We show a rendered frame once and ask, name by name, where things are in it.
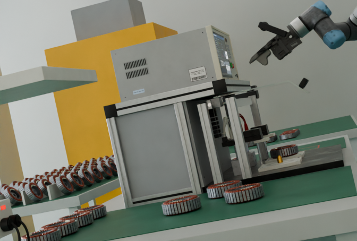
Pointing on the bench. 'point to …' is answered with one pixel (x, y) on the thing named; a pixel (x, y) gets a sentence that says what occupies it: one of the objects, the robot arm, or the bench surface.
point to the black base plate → (329, 163)
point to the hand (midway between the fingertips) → (251, 59)
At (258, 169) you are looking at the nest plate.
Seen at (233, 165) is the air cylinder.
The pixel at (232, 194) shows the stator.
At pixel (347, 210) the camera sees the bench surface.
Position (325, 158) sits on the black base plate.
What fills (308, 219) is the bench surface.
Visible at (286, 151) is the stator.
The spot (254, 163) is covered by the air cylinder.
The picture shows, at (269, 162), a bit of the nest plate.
